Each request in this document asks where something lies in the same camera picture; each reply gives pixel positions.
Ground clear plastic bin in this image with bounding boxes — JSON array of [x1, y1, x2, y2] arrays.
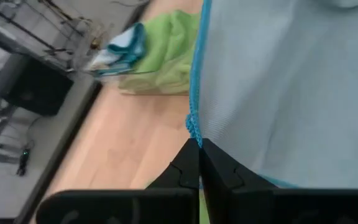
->
[[84, 9, 200, 96]]

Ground small black floor device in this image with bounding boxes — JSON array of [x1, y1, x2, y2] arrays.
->
[[15, 141, 36, 177]]

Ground green microfiber towel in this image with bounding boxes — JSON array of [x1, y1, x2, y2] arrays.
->
[[118, 9, 202, 95], [199, 189, 211, 224]]

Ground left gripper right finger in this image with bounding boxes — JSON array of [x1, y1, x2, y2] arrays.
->
[[200, 138, 358, 224]]

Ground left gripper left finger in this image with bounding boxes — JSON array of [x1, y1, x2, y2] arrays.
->
[[35, 138, 200, 224]]

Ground black perforated computer case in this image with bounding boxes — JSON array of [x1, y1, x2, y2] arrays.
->
[[1, 57, 75, 118]]

